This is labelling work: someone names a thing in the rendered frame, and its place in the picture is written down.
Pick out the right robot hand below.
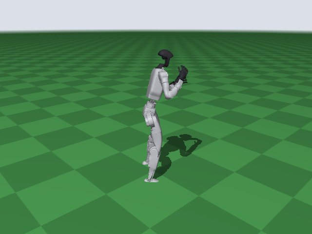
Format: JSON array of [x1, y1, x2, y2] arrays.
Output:
[[176, 65, 188, 83]]

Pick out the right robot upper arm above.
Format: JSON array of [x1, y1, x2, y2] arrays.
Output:
[[158, 71, 172, 100]]

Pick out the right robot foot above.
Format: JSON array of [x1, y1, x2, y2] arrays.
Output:
[[144, 178, 159, 182]]

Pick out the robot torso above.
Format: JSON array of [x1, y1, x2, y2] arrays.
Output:
[[142, 67, 165, 118]]

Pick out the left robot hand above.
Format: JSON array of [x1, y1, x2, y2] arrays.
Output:
[[169, 75, 187, 85]]

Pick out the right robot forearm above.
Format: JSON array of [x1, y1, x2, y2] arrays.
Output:
[[168, 79, 183, 98]]

